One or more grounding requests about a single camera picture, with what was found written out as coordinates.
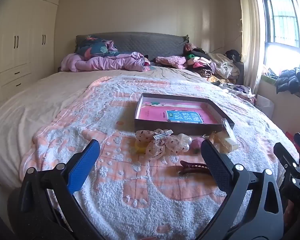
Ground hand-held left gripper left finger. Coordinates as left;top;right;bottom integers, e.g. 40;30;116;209
19;139;106;240

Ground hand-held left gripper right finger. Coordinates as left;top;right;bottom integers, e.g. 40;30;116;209
196;139;284;240

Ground dark red claw clip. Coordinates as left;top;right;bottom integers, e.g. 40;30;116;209
178;160;209;175

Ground cream claw hair clip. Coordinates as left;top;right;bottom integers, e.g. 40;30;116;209
212;129;238;154

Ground shallow brown cardboard box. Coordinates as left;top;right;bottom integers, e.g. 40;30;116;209
134;93;235;136

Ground silver duckbill hair clip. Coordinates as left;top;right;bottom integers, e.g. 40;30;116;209
153;130;173;141

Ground polka dot mesh hair bow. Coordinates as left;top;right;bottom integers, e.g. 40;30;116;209
136;129;190;159

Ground small clear plastic bag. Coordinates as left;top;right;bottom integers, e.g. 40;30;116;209
221;118;234;140

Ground white plastic bag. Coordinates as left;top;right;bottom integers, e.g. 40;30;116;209
256;94;275;119

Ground pink and white fleece blanket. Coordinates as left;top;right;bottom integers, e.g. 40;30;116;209
19;76;300;240

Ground black puffer jacket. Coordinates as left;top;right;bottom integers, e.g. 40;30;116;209
275;63;300;94

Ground bed with beige sheet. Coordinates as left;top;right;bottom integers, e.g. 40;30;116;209
0;67;300;240

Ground heap of loose clothes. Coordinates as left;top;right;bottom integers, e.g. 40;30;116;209
219;82;256;103

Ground pile of folded clothes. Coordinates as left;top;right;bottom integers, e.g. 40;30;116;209
184;42;241;84

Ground pink quilt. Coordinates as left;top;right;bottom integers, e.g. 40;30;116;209
60;51;151;72

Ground black bag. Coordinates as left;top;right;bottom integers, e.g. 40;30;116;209
225;49;242;63

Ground cream curtain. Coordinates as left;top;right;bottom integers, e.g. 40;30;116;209
236;0;266;94

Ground pink knit garment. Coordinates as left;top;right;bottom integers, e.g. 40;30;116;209
155;55;187;70

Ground dark floral pillow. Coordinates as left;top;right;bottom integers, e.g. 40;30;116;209
76;35;118;57

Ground barred window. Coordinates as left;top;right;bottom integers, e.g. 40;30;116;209
262;0;300;67

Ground white built-in wardrobe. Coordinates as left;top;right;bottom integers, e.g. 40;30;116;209
0;0;63;103

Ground grey quilted headboard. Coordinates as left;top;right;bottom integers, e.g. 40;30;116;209
76;32;189;63

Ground pink pompom hair tie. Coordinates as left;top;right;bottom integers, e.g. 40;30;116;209
191;137;203;153

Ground yellow hair ties packet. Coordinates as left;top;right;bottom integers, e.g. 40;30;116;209
135;140;147;154

